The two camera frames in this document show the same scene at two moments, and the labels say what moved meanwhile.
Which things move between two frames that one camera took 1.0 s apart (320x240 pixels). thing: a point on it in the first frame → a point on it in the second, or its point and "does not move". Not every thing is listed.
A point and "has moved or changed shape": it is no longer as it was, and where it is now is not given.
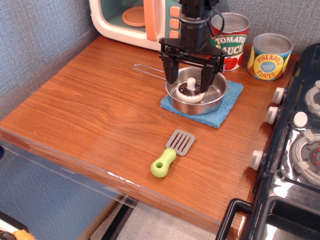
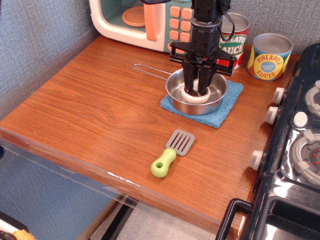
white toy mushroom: x=190 y=92 has moved or changed shape
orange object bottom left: x=23 y=235 does not move
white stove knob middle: x=271 y=114 does not move
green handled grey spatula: x=180 y=143 does not move
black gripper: x=194 y=46 → x=203 y=51
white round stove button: x=300 y=119 does not move
